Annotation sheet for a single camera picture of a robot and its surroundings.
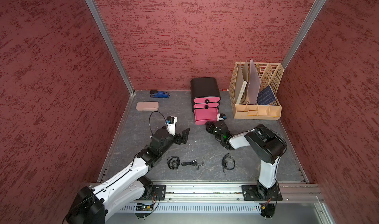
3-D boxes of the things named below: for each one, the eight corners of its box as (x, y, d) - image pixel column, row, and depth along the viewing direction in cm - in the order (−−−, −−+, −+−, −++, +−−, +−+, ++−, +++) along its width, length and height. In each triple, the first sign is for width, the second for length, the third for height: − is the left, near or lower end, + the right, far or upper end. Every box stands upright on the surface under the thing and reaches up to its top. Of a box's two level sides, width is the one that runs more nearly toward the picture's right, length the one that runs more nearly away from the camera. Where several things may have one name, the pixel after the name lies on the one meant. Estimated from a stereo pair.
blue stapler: (150, 97, 119) (149, 95, 117) (151, 92, 123) (150, 90, 120) (169, 97, 119) (168, 95, 117) (169, 92, 123) (169, 90, 120)
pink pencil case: (136, 110, 111) (134, 108, 108) (138, 104, 115) (137, 101, 113) (158, 110, 111) (157, 108, 109) (159, 104, 115) (158, 101, 113)
